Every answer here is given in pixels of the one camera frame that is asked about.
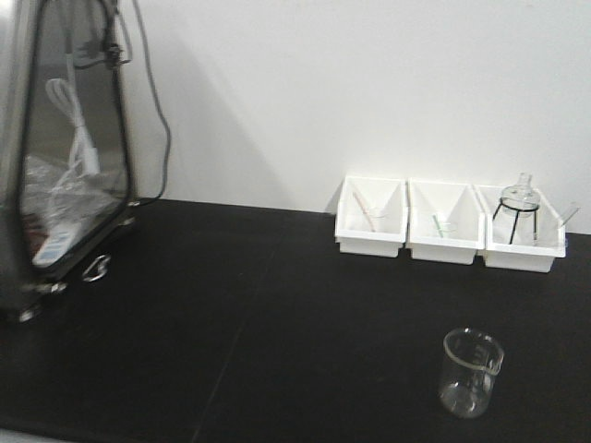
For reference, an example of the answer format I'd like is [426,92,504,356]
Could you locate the stainless steel glass-door cabinet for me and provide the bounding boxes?
[1,1,135,323]

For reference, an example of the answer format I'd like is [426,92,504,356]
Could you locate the small clear dish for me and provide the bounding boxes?
[442,221,457,235]
[366,207,387,220]

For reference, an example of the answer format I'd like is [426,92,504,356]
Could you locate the clear glass beaker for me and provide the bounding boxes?
[438,328,504,419]

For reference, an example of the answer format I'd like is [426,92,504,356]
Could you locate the red spatula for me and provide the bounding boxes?
[353,191,376,233]

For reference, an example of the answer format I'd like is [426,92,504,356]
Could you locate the white middle storage bin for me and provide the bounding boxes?
[406,179,485,265]

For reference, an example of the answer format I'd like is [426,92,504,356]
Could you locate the white coiled cable with plug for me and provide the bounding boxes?
[44,77,103,199]

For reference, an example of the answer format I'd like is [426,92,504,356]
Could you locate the black wire tripod stand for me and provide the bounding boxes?
[492,198,540,245]

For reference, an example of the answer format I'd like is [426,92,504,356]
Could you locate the white left storage bin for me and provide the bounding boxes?
[334,175,409,257]

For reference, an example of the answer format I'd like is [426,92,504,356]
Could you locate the small clear dish left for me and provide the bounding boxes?
[366,207,387,220]

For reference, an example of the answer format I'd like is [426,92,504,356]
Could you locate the grey power cable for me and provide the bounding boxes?
[131,0,173,202]

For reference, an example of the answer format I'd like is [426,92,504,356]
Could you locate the small clear dish middle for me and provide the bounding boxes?
[442,221,457,235]

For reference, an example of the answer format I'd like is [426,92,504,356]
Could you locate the white storage bin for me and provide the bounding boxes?
[475,185,566,273]
[406,179,485,265]
[334,175,409,257]

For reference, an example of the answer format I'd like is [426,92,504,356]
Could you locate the clear round-bottom flask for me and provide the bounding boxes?
[501,173,540,216]

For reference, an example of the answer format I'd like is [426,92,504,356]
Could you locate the green spatula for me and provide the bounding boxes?
[432,214,447,238]

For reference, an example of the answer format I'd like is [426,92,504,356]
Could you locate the white right storage bin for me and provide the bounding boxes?
[475,185,566,273]

